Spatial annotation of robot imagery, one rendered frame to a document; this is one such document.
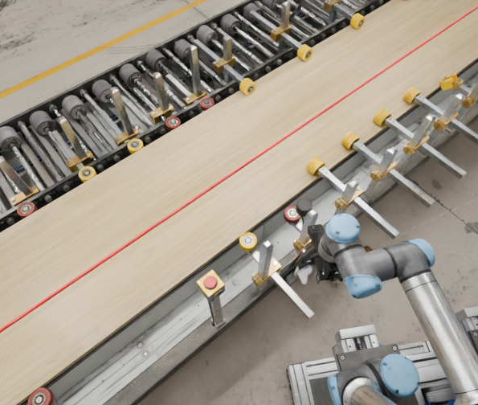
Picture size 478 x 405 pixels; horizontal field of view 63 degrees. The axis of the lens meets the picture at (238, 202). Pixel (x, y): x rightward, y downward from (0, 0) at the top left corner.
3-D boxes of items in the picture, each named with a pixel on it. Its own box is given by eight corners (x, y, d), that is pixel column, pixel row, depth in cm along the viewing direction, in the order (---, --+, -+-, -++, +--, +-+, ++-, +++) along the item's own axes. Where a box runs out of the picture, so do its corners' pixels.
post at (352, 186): (335, 232, 206) (359, 182, 165) (331, 236, 205) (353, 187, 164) (330, 227, 208) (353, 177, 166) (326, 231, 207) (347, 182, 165)
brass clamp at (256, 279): (281, 271, 177) (282, 267, 172) (259, 289, 172) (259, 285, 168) (272, 261, 179) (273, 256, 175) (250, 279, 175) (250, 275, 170)
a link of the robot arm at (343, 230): (337, 246, 88) (323, 214, 92) (328, 263, 98) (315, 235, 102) (369, 237, 89) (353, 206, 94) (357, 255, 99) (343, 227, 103)
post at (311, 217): (302, 259, 196) (319, 212, 155) (297, 263, 195) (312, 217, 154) (297, 253, 198) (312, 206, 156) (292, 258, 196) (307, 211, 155)
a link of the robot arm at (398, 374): (414, 393, 121) (432, 389, 109) (374, 407, 119) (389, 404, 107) (395, 353, 127) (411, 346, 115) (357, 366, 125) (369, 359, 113)
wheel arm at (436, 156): (463, 175, 187) (467, 171, 184) (459, 179, 186) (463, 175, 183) (382, 116, 207) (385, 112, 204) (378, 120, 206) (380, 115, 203)
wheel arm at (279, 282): (313, 315, 166) (315, 312, 162) (308, 321, 165) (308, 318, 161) (247, 243, 183) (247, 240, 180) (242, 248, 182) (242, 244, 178)
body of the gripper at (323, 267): (315, 285, 112) (323, 270, 101) (308, 258, 116) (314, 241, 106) (341, 281, 112) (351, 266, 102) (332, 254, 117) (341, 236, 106)
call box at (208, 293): (226, 291, 137) (225, 284, 130) (210, 304, 135) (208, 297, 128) (214, 276, 140) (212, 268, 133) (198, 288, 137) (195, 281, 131)
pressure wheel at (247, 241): (256, 242, 184) (257, 231, 175) (255, 258, 180) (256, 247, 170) (239, 242, 185) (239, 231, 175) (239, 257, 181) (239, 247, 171)
